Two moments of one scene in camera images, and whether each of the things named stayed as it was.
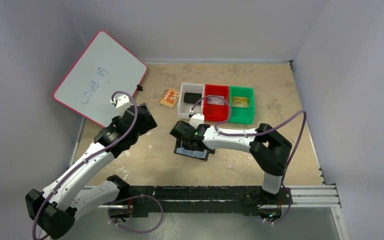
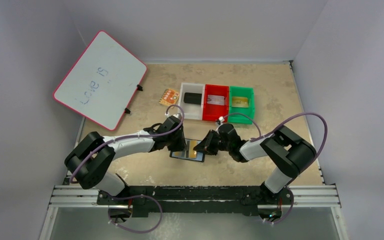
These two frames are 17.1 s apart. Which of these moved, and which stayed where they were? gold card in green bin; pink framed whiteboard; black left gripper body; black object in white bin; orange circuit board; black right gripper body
Moved: black left gripper body; black right gripper body
Stayed: orange circuit board; black object in white bin; gold card in green bin; pink framed whiteboard
